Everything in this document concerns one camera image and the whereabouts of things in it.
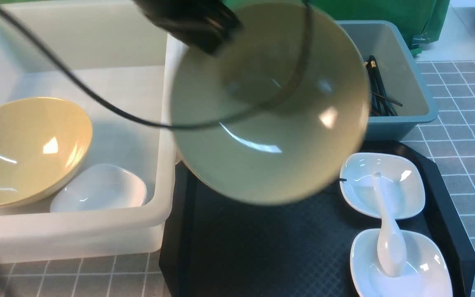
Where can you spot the pile of black chopsticks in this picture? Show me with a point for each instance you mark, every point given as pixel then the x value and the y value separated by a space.
pixel 381 103

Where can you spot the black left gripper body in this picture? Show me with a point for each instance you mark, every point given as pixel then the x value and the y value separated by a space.
pixel 208 25

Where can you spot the black plastic serving tray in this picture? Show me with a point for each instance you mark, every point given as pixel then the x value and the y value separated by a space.
pixel 214 246

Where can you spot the blue plastic bin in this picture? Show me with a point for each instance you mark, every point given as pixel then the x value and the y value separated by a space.
pixel 402 78

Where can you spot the white ceramic soup spoon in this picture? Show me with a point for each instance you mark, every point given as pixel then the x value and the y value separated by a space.
pixel 391 247

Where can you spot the white square dish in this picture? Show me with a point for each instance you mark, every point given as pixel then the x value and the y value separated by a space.
pixel 425 273
pixel 401 184

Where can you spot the yellow bowl in tub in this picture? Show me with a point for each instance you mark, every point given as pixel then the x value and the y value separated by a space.
pixel 43 142

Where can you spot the white dish in tub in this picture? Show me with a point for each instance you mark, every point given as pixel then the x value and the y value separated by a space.
pixel 101 187

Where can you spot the yellow-green noodle bowl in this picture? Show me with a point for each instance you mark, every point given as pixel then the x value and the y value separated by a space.
pixel 289 97

